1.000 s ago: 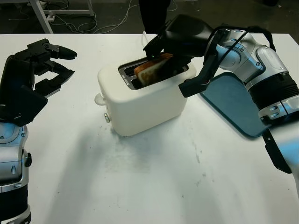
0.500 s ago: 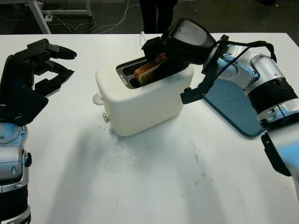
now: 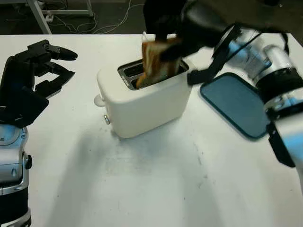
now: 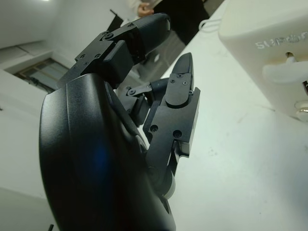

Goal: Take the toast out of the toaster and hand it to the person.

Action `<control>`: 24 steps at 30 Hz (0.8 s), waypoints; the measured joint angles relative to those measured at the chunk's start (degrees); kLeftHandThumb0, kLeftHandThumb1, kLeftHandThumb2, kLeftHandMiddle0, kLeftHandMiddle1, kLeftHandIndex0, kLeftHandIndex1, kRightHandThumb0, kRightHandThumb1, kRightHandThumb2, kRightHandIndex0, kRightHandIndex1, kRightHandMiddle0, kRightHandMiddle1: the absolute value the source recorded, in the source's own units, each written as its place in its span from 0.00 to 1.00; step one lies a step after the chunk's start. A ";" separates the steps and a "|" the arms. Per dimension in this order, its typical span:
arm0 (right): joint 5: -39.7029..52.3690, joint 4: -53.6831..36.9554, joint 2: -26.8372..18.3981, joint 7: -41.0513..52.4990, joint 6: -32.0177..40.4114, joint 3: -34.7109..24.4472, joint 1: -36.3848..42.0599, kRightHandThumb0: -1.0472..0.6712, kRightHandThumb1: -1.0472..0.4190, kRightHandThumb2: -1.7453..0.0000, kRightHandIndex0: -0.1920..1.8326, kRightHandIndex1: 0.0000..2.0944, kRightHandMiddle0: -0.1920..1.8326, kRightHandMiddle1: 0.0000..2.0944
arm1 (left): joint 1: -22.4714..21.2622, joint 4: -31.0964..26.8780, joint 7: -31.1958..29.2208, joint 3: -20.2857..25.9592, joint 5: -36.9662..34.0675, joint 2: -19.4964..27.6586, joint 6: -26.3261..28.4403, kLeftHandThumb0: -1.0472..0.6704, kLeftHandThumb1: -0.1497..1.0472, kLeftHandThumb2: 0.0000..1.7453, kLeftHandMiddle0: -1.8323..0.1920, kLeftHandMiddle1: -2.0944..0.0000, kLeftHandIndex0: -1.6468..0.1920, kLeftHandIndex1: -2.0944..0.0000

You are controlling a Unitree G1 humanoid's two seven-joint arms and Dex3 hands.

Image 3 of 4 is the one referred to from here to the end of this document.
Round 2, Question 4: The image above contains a white long floor cable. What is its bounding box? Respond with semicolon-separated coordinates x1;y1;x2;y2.
93;0;134;34

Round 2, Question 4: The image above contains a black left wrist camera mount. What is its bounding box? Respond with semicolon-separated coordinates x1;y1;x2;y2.
0;86;50;130

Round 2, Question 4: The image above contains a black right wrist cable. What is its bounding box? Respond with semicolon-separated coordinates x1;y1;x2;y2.
233;22;291;56

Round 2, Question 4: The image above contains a browned toast slice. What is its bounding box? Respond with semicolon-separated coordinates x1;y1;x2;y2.
136;39;183;88

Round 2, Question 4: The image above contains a white metal table frame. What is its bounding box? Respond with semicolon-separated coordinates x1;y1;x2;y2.
26;0;94;35

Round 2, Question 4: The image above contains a blue plastic tray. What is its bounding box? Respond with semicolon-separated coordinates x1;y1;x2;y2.
200;72;272;142

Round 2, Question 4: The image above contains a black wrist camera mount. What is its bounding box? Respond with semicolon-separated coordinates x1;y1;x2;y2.
187;23;240;86
0;86;50;130

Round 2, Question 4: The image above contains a cream white two-slot toaster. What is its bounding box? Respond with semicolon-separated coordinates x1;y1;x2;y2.
96;59;194;139

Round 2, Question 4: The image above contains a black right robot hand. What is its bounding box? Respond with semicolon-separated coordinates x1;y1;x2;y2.
155;0;228;62

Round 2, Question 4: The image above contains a white tangled floor cable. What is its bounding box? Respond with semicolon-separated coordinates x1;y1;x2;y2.
52;15;98;35

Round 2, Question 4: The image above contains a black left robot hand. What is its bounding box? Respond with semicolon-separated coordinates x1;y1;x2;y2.
0;39;78;107

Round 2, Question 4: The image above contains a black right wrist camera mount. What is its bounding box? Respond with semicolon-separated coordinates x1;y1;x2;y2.
187;23;240;86

